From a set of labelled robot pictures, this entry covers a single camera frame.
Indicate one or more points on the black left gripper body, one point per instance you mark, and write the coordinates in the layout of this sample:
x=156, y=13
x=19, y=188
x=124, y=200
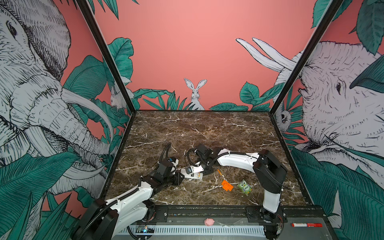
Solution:
x=174, y=179

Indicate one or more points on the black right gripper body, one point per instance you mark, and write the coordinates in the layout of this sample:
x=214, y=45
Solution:
x=207, y=170

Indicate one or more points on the white red remote control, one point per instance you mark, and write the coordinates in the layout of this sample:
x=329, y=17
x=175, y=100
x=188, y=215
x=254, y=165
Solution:
x=191, y=176

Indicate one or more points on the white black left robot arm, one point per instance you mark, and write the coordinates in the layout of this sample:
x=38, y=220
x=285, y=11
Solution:
x=104, y=219

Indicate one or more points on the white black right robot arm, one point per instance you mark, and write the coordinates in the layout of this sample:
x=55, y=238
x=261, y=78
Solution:
x=270, y=172

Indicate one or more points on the orange toy brick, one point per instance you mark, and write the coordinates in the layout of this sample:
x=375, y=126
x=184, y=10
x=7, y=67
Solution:
x=227, y=186

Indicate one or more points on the red white marker pen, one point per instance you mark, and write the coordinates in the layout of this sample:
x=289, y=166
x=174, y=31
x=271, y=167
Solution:
x=306, y=225

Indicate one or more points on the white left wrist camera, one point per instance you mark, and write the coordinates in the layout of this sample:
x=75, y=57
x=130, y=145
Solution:
x=175, y=163

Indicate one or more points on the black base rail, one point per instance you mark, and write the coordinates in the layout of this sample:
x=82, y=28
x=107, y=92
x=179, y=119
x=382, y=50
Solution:
x=252, y=213

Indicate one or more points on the white slotted cable duct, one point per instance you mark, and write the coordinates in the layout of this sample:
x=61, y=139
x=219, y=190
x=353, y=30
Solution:
x=167, y=230

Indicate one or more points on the black corner frame post left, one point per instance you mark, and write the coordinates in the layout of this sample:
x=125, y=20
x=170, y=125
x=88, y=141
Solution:
x=97, y=34

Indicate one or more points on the black corner frame post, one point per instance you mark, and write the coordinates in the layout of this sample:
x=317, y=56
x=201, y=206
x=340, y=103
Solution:
x=97, y=34
x=321, y=28

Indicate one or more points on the black corner frame post right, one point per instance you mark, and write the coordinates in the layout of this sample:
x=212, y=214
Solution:
x=321, y=28

